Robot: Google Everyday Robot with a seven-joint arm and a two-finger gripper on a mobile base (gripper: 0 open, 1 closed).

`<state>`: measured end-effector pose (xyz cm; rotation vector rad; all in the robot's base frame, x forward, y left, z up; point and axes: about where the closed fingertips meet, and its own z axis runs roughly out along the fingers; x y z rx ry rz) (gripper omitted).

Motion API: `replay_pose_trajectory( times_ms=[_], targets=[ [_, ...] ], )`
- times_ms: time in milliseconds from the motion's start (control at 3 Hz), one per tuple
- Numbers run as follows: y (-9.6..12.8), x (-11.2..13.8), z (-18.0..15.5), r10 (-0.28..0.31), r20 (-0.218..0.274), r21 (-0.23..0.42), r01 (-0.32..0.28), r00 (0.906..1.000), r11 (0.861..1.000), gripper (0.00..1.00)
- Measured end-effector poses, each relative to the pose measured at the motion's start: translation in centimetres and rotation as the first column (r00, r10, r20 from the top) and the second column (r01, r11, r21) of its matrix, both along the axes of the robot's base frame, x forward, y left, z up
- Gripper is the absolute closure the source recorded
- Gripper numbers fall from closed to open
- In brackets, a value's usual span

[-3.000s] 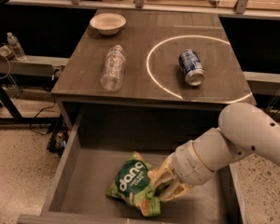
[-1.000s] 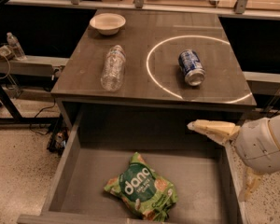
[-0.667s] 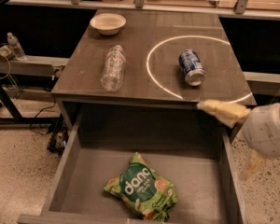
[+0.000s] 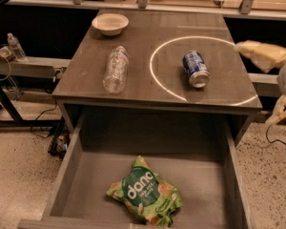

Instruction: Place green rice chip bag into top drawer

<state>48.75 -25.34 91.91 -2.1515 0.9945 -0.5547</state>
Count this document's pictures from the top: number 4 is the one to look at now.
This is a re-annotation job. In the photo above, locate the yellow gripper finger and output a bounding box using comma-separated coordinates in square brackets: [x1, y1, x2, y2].
[235, 40, 286, 73]
[266, 94, 286, 125]

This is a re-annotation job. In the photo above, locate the green rice chip bag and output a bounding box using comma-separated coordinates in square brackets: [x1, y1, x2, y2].
[107, 156, 182, 227]

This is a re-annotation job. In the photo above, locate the open grey top drawer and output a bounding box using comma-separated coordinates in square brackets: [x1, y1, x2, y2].
[18, 107, 255, 229]

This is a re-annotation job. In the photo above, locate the grey wooden drawer cabinet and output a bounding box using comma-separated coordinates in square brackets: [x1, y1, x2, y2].
[53, 10, 261, 141]

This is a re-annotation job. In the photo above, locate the blue soda can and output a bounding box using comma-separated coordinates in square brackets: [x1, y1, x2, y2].
[182, 51, 211, 89]

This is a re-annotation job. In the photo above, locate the clear plastic water bottle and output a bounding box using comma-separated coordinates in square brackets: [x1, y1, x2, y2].
[103, 46, 129, 94]

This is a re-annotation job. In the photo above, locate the white paper bowl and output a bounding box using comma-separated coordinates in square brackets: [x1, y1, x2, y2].
[92, 13, 129, 36]

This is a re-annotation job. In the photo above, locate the grey metal side bench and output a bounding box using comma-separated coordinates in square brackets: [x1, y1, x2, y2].
[0, 55, 71, 129]

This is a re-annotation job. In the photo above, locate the small water bottle on bench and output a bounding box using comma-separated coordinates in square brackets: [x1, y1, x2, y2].
[8, 32, 28, 62]

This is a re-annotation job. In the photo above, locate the white device on bench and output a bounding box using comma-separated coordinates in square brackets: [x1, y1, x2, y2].
[0, 44, 14, 61]

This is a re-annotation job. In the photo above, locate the black floor cable right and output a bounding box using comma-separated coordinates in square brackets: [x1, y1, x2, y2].
[265, 122, 286, 150]

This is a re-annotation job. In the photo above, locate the black floor cable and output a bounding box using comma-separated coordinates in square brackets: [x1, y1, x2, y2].
[265, 122, 286, 150]
[29, 100, 60, 139]

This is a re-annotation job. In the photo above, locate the black floor cable left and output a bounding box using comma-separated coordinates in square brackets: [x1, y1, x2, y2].
[29, 100, 60, 139]

